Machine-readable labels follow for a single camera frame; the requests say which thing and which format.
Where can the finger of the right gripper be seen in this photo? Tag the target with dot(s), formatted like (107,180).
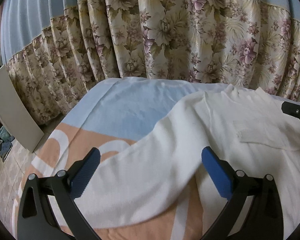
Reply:
(291,109)

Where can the peach and blue blanket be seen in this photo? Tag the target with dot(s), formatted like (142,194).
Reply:
(113,116)

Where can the white knit sweater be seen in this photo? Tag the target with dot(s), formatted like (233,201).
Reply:
(247,128)

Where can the grey board panel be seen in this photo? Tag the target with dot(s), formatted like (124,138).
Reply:
(15,117)

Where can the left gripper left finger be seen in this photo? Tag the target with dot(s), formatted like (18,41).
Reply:
(36,219)

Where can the blue and floral curtain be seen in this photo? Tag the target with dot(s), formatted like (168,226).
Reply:
(55,51)

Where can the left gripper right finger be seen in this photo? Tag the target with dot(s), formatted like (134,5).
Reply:
(264,219)

